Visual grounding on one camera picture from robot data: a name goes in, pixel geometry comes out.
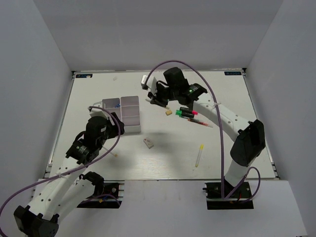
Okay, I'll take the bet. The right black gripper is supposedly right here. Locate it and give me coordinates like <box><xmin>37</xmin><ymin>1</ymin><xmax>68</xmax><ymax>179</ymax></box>
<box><xmin>148</xmin><ymin>82</ymin><xmax>178</xmax><ymax>108</ymax></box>

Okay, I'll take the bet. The white pen yellow tip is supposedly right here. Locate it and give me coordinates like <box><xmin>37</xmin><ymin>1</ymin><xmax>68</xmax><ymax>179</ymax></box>
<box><xmin>145</xmin><ymin>98</ymin><xmax>170</xmax><ymax>110</ymax></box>

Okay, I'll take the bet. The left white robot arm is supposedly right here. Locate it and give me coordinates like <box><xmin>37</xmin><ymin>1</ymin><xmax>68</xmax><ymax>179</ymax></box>
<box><xmin>13</xmin><ymin>107</ymin><xmax>124</xmax><ymax>237</ymax></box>

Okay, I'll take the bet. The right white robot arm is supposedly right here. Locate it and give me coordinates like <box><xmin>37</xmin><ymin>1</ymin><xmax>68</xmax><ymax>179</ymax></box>
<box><xmin>141</xmin><ymin>67</ymin><xmax>266</xmax><ymax>197</ymax></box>

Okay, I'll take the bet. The pink highlighter marker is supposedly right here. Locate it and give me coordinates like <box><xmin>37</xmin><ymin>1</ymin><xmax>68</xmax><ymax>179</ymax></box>
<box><xmin>180</xmin><ymin>107</ymin><xmax>198</xmax><ymax>115</ymax></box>

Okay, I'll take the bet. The green highlighter marker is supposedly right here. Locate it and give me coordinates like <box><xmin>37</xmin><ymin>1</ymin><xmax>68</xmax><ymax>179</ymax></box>
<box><xmin>176</xmin><ymin>110</ymin><xmax>195</xmax><ymax>119</ymax></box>

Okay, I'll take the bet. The yellow-capped white pen left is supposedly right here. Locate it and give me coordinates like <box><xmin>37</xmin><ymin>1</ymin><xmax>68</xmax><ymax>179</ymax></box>
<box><xmin>103</xmin><ymin>147</ymin><xmax>118</xmax><ymax>157</ymax></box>

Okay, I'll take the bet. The right white organizer box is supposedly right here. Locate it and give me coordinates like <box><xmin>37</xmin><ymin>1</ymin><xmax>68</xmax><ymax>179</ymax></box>
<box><xmin>120</xmin><ymin>96</ymin><xmax>141</xmax><ymax>133</ymax></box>

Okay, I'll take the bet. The red gel pen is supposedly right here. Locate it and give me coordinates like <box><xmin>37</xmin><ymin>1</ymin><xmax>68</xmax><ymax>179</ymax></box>
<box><xmin>180</xmin><ymin>116</ymin><xmax>213</xmax><ymax>128</ymax></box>

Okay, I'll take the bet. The white staple box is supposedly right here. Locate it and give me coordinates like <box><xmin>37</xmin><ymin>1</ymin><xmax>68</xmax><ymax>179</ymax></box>
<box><xmin>143</xmin><ymin>137</ymin><xmax>154</xmax><ymax>149</ymax></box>

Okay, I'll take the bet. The left blue table label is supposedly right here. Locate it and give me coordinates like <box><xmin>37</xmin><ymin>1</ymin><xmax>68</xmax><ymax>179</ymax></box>
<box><xmin>75</xmin><ymin>74</ymin><xmax>93</xmax><ymax>79</ymax></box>

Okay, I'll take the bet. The blue table label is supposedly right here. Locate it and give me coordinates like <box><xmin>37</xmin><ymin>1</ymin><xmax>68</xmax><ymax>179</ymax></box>
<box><xmin>224</xmin><ymin>71</ymin><xmax>242</xmax><ymax>76</ymax></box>
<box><xmin>75</xmin><ymin>74</ymin><xmax>93</xmax><ymax>79</ymax></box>

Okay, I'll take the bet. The right blue table label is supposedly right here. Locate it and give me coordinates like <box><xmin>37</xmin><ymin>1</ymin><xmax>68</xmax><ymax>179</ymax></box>
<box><xmin>224</xmin><ymin>71</ymin><xmax>242</xmax><ymax>76</ymax></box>

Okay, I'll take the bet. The white pen yellow cap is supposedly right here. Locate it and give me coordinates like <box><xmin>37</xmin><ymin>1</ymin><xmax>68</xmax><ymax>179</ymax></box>
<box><xmin>195</xmin><ymin>144</ymin><xmax>204</xmax><ymax>167</ymax></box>

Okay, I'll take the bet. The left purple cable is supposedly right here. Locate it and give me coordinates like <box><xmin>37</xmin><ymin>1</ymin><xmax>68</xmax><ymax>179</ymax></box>
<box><xmin>0</xmin><ymin>105</ymin><xmax>124</xmax><ymax>218</ymax></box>

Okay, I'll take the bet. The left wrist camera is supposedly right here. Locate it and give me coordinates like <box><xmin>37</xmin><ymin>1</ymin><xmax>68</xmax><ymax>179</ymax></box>
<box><xmin>88</xmin><ymin>101</ymin><xmax>108</xmax><ymax>119</ymax></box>

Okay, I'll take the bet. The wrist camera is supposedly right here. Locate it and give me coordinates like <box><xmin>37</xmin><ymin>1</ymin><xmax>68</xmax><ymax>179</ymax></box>
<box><xmin>88</xmin><ymin>101</ymin><xmax>108</xmax><ymax>119</ymax></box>
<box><xmin>141</xmin><ymin>75</ymin><xmax>157</xmax><ymax>94</ymax></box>

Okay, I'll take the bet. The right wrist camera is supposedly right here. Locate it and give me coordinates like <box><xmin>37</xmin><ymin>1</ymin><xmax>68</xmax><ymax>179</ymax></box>
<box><xmin>141</xmin><ymin>75</ymin><xmax>157</xmax><ymax>94</ymax></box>

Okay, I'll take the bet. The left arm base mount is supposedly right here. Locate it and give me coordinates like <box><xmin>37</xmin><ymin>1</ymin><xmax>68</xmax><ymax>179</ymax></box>
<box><xmin>77</xmin><ymin>171</ymin><xmax>124</xmax><ymax>209</ymax></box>

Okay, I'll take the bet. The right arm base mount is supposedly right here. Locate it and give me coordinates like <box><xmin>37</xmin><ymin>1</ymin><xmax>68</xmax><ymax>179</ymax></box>
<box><xmin>202</xmin><ymin>181</ymin><xmax>255</xmax><ymax>210</ymax></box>

